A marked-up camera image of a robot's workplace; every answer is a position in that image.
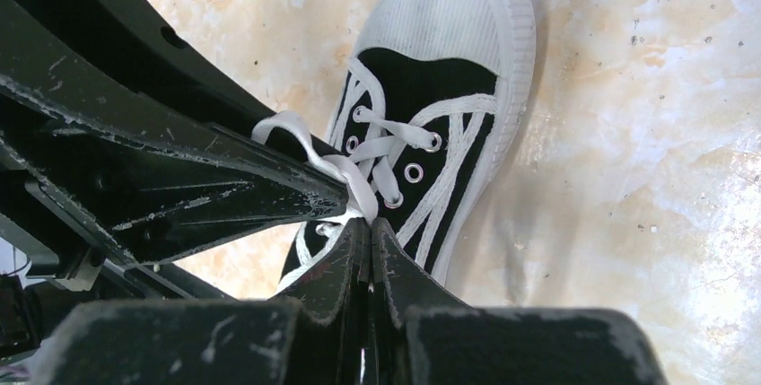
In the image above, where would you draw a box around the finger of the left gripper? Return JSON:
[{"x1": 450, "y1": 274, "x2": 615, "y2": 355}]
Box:
[{"x1": 0, "y1": 0, "x2": 340, "y2": 158}]

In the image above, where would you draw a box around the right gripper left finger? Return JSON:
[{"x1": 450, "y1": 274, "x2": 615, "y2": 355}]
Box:
[{"x1": 31, "y1": 219, "x2": 370, "y2": 384}]

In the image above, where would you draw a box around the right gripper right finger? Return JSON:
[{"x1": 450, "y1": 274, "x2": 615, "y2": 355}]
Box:
[{"x1": 372, "y1": 219, "x2": 666, "y2": 384}]

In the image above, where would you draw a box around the black white sneaker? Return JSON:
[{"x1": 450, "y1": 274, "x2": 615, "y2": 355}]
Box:
[{"x1": 251, "y1": 0, "x2": 536, "y2": 289}]

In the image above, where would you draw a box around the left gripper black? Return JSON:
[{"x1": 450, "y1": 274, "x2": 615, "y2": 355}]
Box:
[{"x1": 1, "y1": 0, "x2": 348, "y2": 365}]

